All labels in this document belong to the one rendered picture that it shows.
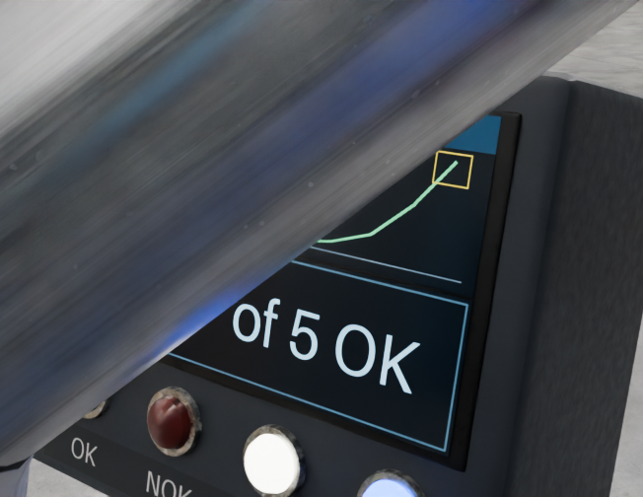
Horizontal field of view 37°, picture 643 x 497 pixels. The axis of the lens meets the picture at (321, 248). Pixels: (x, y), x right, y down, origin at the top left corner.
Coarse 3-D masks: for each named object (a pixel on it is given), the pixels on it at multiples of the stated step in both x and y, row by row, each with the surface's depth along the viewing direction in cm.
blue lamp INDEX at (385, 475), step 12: (372, 480) 31; (384, 480) 31; (396, 480) 31; (408, 480) 31; (360, 492) 32; (372, 492) 31; (384, 492) 31; (396, 492) 31; (408, 492) 31; (420, 492) 31
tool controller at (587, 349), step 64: (512, 128) 28; (576, 128) 28; (640, 128) 32; (384, 192) 31; (448, 192) 30; (512, 192) 28; (576, 192) 29; (640, 192) 34; (320, 256) 33; (384, 256) 31; (448, 256) 30; (512, 256) 29; (576, 256) 30; (640, 256) 35; (256, 320) 34; (320, 320) 33; (384, 320) 31; (448, 320) 30; (512, 320) 29; (576, 320) 31; (640, 320) 37; (128, 384) 39; (192, 384) 36; (256, 384) 34; (320, 384) 33; (384, 384) 31; (448, 384) 30; (512, 384) 29; (576, 384) 32; (64, 448) 41; (128, 448) 39; (320, 448) 33; (384, 448) 31; (448, 448) 30; (512, 448) 29; (576, 448) 33
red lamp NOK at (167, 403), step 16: (160, 400) 37; (176, 400) 36; (192, 400) 36; (160, 416) 36; (176, 416) 36; (192, 416) 36; (160, 432) 36; (176, 432) 36; (192, 432) 36; (160, 448) 37; (176, 448) 37; (192, 448) 36
